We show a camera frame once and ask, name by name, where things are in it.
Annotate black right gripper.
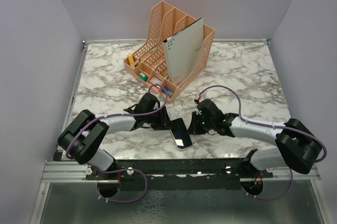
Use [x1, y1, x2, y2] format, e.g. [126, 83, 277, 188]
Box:
[186, 111, 215, 135]

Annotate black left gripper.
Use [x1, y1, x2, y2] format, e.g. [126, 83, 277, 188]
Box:
[145, 105, 175, 130]

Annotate blue-edged smartphone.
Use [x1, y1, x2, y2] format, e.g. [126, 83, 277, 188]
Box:
[171, 118, 192, 150]

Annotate pink phone case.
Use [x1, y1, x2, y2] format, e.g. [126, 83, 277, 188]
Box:
[171, 129, 193, 151]

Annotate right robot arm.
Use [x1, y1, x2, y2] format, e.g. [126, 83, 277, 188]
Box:
[187, 99, 323, 177]

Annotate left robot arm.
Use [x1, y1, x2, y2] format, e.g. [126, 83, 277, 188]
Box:
[57, 93, 173, 179]

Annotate blue grey round stamp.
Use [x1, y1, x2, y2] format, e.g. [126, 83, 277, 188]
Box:
[162, 87, 173, 97]

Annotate red white staples box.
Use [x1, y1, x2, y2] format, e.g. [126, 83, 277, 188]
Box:
[148, 76, 162, 90]

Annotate green stamp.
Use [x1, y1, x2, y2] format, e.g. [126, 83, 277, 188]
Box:
[139, 72, 148, 82]

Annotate peach plastic desk organizer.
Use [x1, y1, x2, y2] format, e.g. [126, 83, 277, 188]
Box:
[124, 1, 215, 103]

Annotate yellow item in organizer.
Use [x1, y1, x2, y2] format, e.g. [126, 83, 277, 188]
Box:
[128, 54, 135, 69]

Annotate grey folder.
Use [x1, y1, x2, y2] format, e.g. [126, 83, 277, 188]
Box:
[162, 18, 204, 85]

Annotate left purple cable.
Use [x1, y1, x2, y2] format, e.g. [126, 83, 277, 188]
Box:
[65, 84, 169, 203]

